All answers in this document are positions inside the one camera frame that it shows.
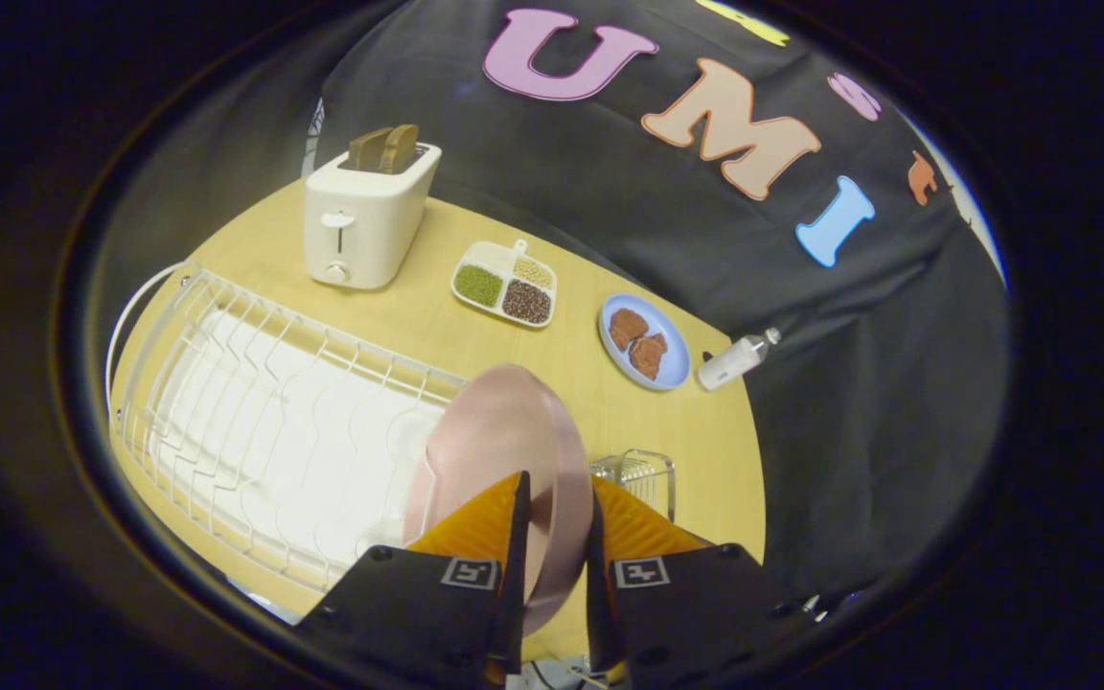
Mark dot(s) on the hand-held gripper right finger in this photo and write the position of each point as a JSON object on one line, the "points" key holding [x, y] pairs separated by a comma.
{"points": [[597, 585]]}

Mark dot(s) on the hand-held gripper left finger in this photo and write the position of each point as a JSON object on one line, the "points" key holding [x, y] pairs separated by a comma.
{"points": [[517, 565]]}

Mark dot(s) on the pink plate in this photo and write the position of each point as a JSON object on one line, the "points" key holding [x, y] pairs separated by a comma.
{"points": [[504, 441]]}

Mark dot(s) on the blue plate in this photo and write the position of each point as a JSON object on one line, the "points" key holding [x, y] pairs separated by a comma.
{"points": [[672, 356]]}

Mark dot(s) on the brown meat piece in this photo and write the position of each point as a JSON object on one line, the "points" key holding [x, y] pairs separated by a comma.
{"points": [[649, 356], [627, 327]]}

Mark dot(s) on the white bottle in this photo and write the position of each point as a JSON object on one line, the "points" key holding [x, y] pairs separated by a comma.
{"points": [[732, 359]]}

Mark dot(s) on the white divided grain tray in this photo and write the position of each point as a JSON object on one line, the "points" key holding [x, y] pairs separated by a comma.
{"points": [[506, 285]]}

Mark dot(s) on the black backdrop cloth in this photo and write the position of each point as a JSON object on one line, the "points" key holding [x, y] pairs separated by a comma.
{"points": [[753, 268]]}

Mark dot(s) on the white toaster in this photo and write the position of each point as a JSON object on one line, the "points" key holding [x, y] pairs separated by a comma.
{"points": [[360, 225]]}

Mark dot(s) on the brown toast slice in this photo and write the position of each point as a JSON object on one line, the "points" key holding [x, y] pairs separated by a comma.
{"points": [[370, 149], [401, 147]]}

